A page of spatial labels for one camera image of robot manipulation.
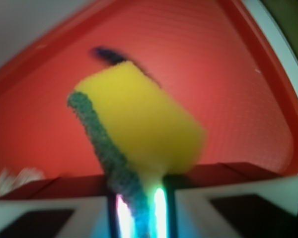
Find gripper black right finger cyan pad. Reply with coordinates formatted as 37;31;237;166
162;163;298;238

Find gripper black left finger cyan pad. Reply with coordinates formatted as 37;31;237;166
0;173;130;238

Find yellow sponge with green scourer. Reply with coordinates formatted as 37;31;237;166
67;61;206;238

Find red plastic tray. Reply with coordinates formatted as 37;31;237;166
0;0;298;199

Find dark purple rope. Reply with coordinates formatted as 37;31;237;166
89;46;162;88

